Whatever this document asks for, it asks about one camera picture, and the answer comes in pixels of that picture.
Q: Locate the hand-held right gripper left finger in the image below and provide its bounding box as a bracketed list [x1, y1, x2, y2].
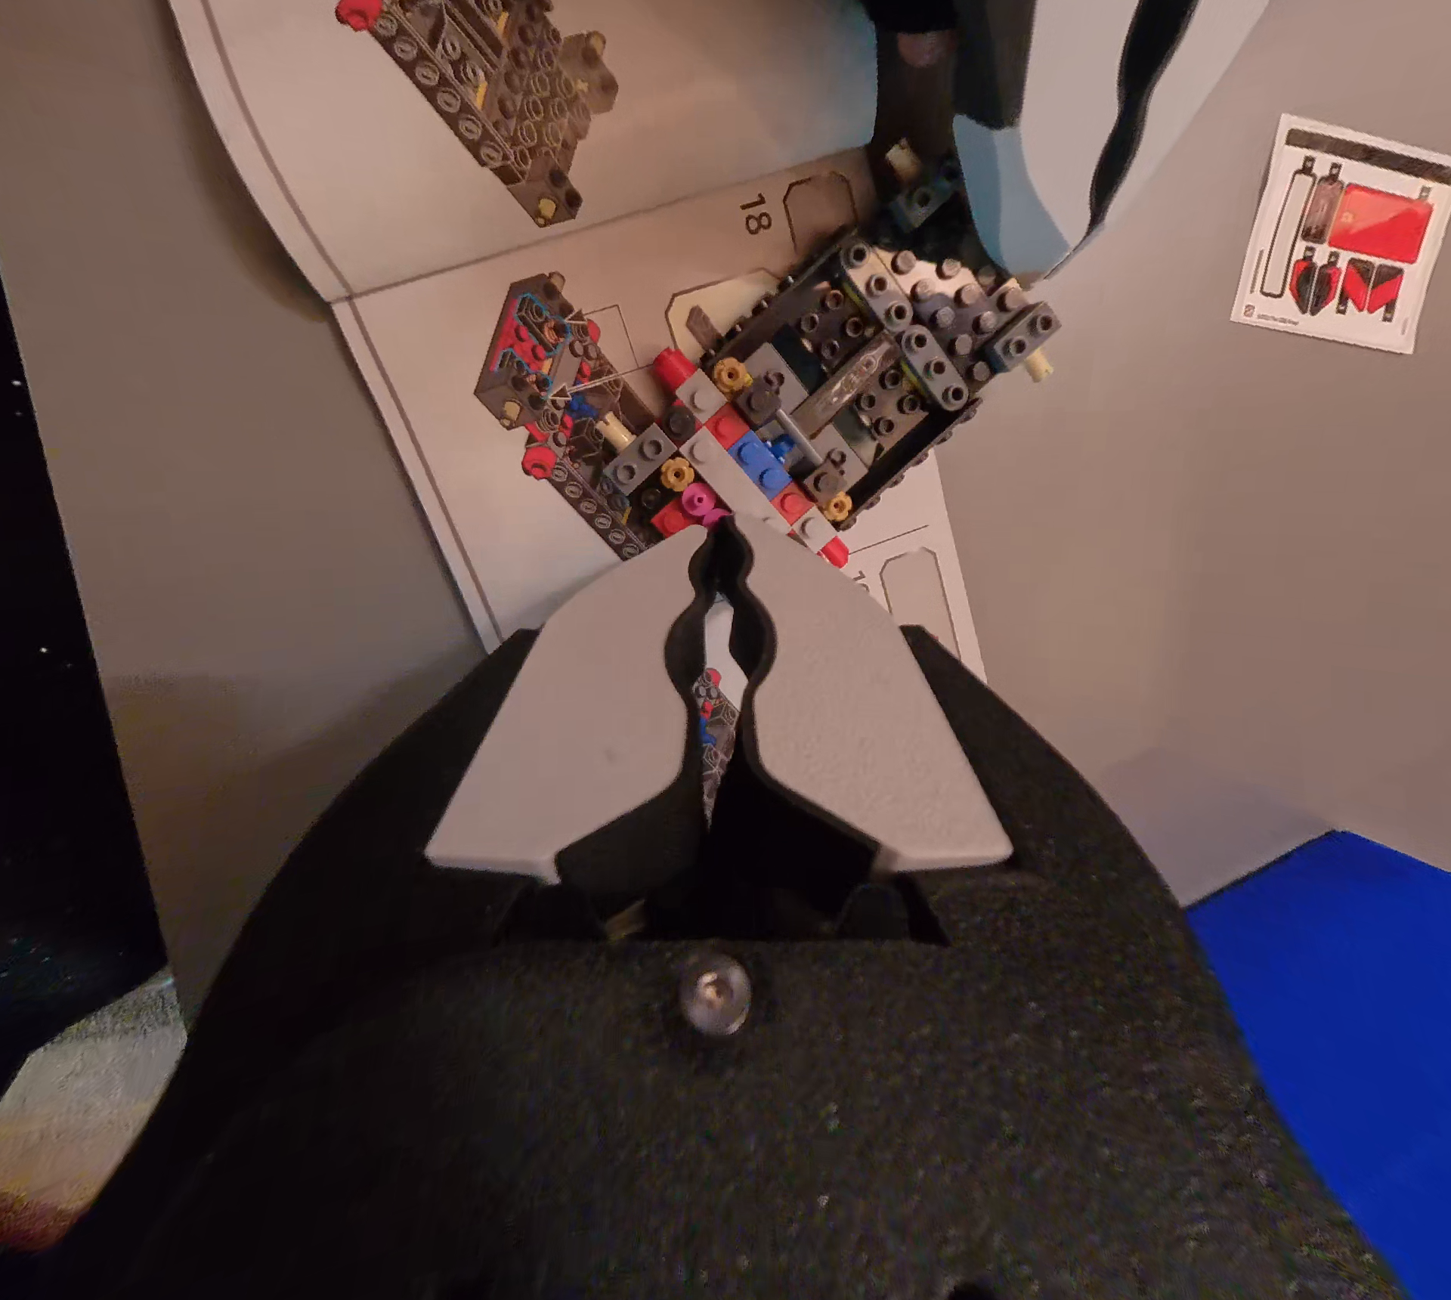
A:
[424, 527, 720, 891]

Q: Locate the lego sticker sheet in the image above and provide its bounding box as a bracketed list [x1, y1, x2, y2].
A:
[1228, 113, 1451, 356]

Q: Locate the lego instruction booklet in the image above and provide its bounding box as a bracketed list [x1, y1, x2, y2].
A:
[113, 0, 988, 684]

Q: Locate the lego car chassis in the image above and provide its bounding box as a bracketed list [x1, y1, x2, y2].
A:
[598, 138, 1066, 574]

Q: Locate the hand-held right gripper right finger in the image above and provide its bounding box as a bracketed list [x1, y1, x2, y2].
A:
[720, 513, 1015, 888]

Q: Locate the blue plastic bin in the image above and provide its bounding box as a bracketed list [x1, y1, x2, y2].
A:
[1183, 829, 1451, 1300]

